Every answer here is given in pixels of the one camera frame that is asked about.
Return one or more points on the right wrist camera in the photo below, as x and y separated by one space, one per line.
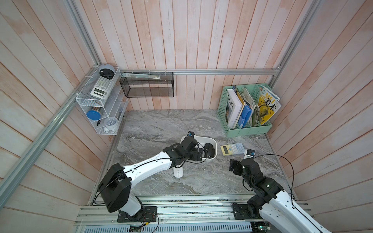
249 153

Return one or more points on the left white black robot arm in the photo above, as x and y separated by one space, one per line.
115 187

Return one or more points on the blue book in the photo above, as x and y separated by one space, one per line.
245 116

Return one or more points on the white desk calculator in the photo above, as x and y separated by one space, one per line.
102 88

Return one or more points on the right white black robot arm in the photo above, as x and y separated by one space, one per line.
271 202

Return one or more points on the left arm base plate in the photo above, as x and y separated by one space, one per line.
146 214

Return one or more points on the yellow blue calculator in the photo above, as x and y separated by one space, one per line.
233 149

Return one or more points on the white book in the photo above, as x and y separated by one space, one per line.
233 108

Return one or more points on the white plastic storage box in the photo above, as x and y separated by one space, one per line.
197 155

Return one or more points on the white ruler on basket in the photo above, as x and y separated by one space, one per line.
133 76

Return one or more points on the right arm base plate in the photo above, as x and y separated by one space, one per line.
245 212

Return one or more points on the white cup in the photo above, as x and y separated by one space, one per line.
110 124

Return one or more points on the black wire mesh basket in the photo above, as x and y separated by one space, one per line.
141 88

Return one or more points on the round grey black speaker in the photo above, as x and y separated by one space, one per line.
107 71

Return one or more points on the blue lidded jar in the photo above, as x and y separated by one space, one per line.
94 113

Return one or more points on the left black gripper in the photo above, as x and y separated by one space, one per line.
194 157

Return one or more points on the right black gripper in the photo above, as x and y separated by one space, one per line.
231 165

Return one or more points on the yellow magazine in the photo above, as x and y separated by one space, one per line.
268 104

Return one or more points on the white wire wall shelf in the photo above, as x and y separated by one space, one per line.
114 106

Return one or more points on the green plastic file organizer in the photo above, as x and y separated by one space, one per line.
249 95

